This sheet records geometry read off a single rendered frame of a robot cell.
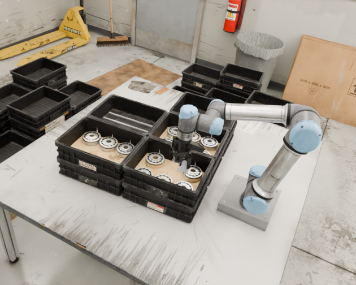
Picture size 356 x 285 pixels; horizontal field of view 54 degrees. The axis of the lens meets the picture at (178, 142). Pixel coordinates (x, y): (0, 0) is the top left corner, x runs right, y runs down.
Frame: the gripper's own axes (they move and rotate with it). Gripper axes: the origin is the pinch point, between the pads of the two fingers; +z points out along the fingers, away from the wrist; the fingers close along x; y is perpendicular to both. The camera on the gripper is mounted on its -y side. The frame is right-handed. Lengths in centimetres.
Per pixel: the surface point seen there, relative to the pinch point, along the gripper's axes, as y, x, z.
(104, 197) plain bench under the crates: 35.0, -17.5, 26.1
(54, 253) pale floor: 64, -43, 96
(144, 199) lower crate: 17.4, -4.3, 20.0
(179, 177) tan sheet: -3.0, -7.8, 13.1
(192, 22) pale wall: -155, -307, 39
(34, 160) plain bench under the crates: 66, -57, 26
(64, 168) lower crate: 52, -39, 20
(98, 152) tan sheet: 33, -39, 13
